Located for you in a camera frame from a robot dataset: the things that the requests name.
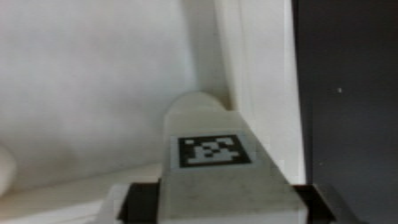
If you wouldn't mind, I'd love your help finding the white square tabletop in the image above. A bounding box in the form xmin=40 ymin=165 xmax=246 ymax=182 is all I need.
xmin=0 ymin=0 xmax=306 ymax=224

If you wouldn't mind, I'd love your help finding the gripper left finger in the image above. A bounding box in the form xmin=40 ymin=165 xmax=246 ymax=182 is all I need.
xmin=95 ymin=181 xmax=166 ymax=224

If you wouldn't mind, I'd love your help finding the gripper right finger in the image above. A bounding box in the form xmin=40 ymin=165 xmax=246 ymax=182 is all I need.
xmin=290 ymin=183 xmax=370 ymax=224

